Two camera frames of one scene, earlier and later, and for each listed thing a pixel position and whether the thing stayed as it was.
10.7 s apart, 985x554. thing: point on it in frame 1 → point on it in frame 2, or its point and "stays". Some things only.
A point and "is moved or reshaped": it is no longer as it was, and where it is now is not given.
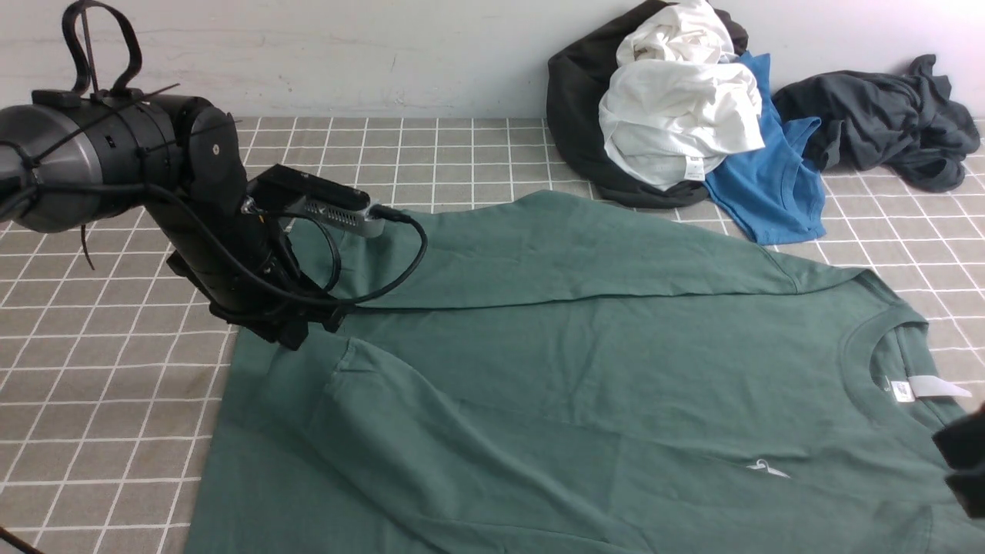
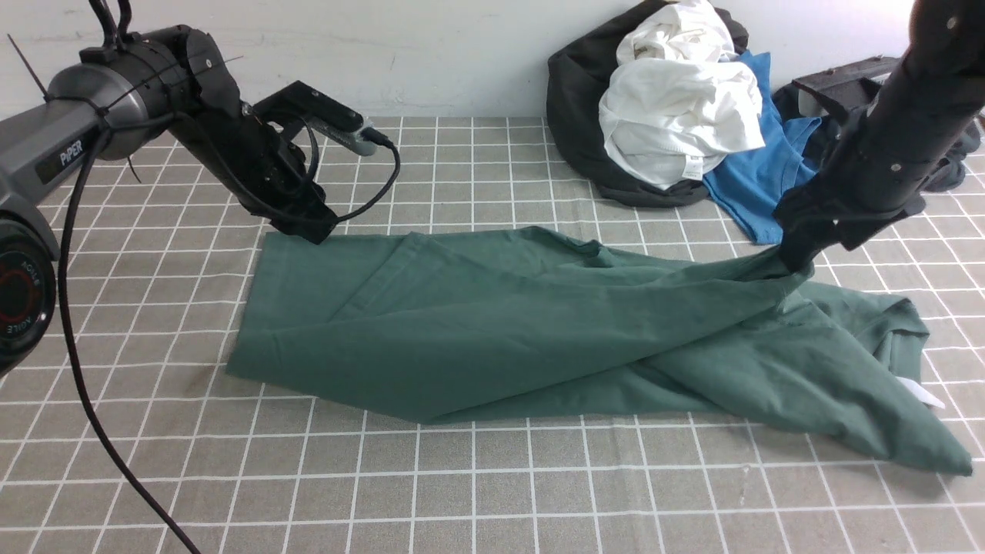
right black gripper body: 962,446 → 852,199
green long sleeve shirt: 540,372 is moved or reshaped
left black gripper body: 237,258 → 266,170
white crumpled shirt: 679,98 stays
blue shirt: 774,192 stays
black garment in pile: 577,78 stays
